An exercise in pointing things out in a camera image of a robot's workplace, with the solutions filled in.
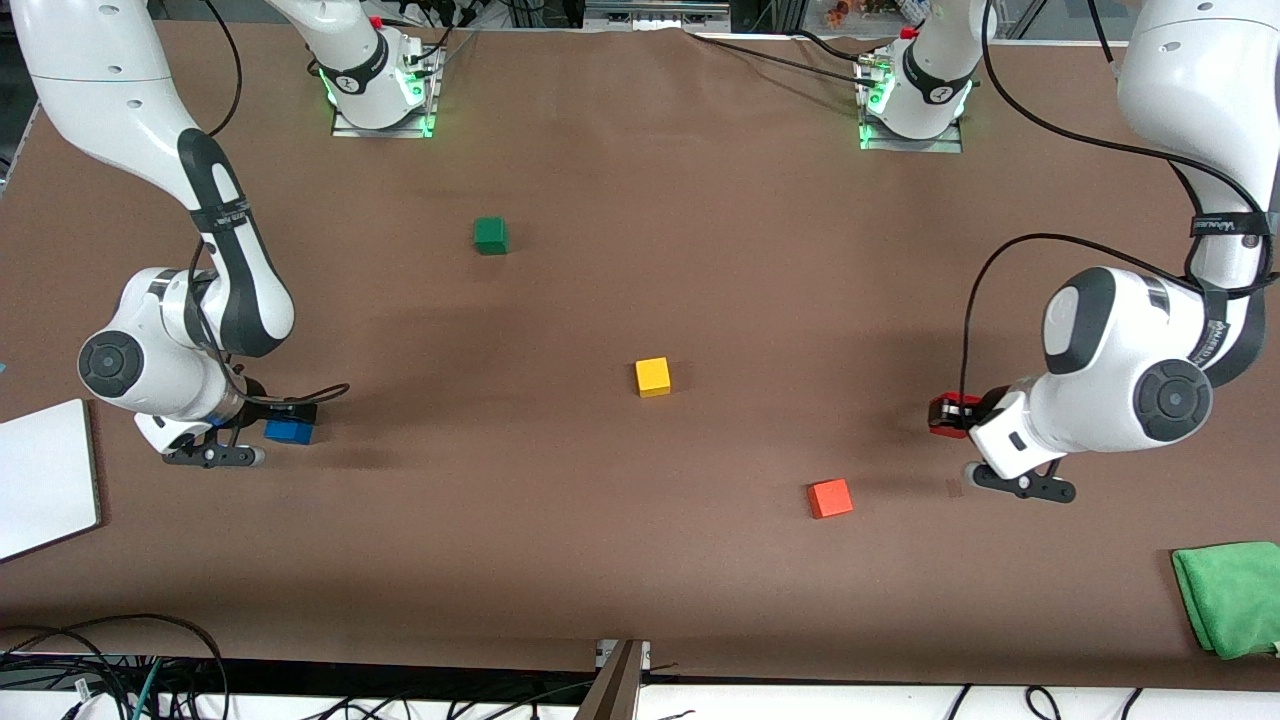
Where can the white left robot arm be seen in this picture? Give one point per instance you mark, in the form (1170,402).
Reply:
(1120,350)

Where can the yellow wooden block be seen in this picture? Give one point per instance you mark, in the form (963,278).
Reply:
(653,376)

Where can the blue wooden block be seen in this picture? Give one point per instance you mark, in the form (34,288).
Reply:
(290,432)

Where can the green wooden block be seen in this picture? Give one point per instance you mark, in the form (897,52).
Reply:
(490,234)

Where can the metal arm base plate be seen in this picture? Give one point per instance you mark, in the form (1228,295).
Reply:
(950,145)
(425,120)

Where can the green microfibre cloth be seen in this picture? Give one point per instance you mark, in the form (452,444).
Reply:
(1235,595)

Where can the white flat board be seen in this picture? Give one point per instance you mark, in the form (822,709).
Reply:
(45,478)

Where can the aluminium frame rail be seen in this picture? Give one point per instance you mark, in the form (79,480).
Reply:
(655,14)

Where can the red wooden block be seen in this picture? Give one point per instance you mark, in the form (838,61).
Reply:
(958,415)

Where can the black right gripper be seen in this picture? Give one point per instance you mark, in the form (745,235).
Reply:
(257,407)

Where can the orange wooden block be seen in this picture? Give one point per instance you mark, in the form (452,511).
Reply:
(830,497)

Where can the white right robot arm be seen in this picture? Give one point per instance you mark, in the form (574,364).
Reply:
(100,80)

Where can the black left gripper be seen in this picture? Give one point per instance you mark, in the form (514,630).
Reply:
(987,404)

